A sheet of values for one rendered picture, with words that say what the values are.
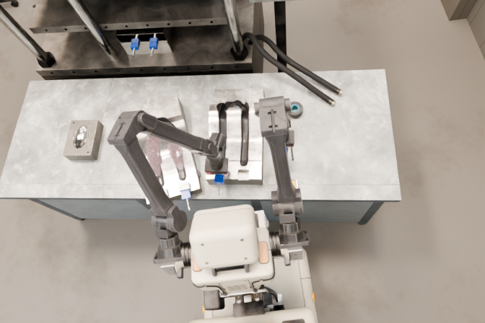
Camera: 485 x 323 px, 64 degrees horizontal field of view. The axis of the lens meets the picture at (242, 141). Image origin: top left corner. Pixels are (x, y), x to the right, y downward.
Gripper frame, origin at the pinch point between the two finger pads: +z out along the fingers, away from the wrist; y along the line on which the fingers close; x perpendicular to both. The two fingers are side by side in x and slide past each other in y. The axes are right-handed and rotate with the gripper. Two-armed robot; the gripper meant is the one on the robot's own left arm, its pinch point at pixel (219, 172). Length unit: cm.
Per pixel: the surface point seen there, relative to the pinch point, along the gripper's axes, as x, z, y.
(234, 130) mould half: -22.5, 0.9, -5.6
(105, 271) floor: 30, 97, 88
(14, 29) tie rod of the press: -71, -22, 111
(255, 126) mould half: -24.2, -0.4, -15.7
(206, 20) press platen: -78, -16, 11
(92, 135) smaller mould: -22, 5, 68
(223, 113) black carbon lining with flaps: -32.3, 0.7, 0.7
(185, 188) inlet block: 5.8, 5.2, 16.4
